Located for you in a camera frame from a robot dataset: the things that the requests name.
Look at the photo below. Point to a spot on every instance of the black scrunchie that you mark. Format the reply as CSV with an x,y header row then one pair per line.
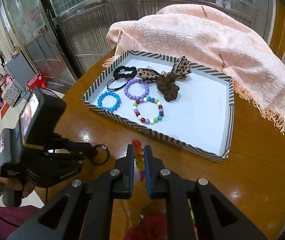
x,y
124,72

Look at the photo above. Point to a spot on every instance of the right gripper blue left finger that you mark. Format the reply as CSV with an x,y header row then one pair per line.
x,y
128,172

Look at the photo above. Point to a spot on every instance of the pink quilted fringed scarf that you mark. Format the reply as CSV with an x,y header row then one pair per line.
x,y
211,38

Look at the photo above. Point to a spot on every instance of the metal sliding door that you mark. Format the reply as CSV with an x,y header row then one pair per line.
x,y
62,39

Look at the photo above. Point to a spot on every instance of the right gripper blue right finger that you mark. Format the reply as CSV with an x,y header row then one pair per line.
x,y
153,167

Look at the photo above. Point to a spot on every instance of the striped white jewelry tray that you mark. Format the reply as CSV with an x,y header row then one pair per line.
x,y
201,118

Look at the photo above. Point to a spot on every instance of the leopard bow brown scrunchie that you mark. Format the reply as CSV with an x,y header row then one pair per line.
x,y
166,81

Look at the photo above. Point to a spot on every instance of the red plastic bin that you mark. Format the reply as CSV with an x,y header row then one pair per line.
x,y
37,81

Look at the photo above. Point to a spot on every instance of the grey cabinet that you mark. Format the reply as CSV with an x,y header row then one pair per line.
x,y
20,71

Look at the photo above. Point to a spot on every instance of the red scrunchie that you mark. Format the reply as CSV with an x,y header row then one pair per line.
x,y
153,226

